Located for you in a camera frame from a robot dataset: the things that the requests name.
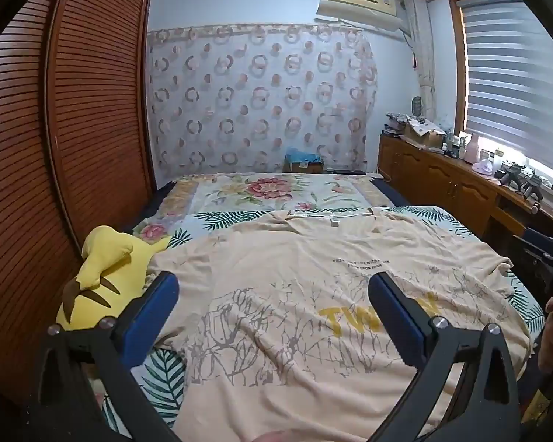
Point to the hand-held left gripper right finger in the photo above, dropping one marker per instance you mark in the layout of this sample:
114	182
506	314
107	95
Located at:
396	320

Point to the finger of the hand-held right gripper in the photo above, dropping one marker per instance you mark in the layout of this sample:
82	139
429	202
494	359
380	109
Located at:
534	248

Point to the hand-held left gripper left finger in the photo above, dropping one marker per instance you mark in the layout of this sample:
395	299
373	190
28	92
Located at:
154	306

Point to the beige printed t-shirt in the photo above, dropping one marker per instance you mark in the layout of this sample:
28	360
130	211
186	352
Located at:
281	262

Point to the person's right hand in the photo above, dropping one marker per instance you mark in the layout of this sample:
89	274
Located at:
550	336

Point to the yellow plush toy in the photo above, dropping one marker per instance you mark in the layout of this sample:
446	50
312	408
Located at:
115	258

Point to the black clamp tool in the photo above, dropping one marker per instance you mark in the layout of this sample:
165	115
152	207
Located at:
518	179

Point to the leaf print blanket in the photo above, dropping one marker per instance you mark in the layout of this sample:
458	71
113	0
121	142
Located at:
166	377

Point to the wooden cabinet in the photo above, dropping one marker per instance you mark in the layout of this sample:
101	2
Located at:
442	179

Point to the pink bottle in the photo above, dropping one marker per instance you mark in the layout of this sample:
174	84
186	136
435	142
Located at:
471	149

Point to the dark blue bed sheet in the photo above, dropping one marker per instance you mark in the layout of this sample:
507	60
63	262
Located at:
394	195

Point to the floral quilt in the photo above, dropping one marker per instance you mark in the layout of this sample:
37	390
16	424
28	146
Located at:
258	188

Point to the open cardboard box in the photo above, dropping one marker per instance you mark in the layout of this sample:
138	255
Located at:
424	134

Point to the striped window blind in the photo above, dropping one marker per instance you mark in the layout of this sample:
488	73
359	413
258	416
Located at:
502	78

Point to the small cardboard box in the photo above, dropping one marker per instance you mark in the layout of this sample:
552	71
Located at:
304	166

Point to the small desk fan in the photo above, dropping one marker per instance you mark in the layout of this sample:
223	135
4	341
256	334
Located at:
416	107

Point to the cream tied curtain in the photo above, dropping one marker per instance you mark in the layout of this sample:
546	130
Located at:
424	55

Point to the white air conditioner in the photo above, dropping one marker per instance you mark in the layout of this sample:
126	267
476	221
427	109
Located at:
355	4

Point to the wooden window frame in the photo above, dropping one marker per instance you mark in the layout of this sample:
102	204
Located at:
457	64

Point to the circle patterned wall curtain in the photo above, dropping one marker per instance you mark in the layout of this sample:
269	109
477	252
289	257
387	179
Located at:
258	101

